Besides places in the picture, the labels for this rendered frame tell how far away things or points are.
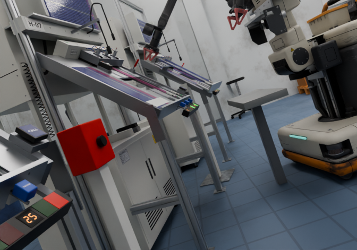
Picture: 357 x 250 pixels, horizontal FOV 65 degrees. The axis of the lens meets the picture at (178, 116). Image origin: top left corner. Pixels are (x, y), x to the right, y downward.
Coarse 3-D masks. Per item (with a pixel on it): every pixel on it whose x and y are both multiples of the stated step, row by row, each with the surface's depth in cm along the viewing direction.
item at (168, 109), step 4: (188, 96) 188; (176, 100) 160; (180, 100) 167; (184, 100) 182; (168, 104) 144; (172, 104) 150; (176, 104) 161; (160, 108) 133; (164, 108) 136; (168, 108) 145; (172, 108) 155; (176, 108) 167; (164, 112) 140; (168, 112) 150; (172, 112) 160; (160, 116) 136; (164, 116) 144
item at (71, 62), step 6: (60, 60) 151; (66, 60) 156; (72, 60) 162; (78, 60) 169; (72, 66) 148; (78, 66) 153; (84, 66) 159; (90, 66) 166; (96, 66) 172; (114, 72) 177; (120, 72) 184; (126, 72) 194; (120, 78) 169; (126, 78) 178; (132, 78) 188
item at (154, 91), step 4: (160, 88) 188; (152, 92) 166; (156, 92) 170; (160, 92) 175; (164, 92) 179; (172, 92) 189; (176, 92) 197; (160, 96) 165; (164, 96) 168; (168, 96) 174; (172, 96) 178; (180, 96) 188; (184, 96) 196; (168, 100) 163; (172, 100) 167
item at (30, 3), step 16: (16, 0) 151; (32, 0) 149; (32, 16) 142; (48, 16) 150; (96, 16) 204; (96, 32) 202; (144, 112) 128; (128, 128) 191; (160, 128) 127; (176, 160) 208; (144, 208) 137; (160, 208) 134
